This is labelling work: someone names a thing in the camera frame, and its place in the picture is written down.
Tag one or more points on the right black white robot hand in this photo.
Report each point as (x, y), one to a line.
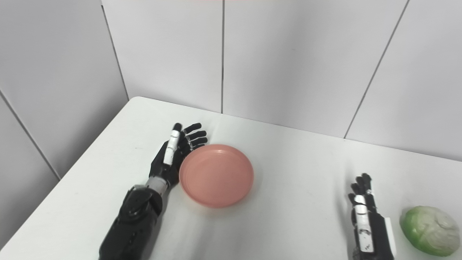
(368, 224)

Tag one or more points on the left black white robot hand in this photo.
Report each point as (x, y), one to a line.
(173, 155)

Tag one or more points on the pink round plate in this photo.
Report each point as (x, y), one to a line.
(216, 176)

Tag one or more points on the green white cabbage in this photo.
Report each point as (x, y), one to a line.
(429, 231)

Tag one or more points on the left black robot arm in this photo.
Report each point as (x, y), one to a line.
(135, 224)

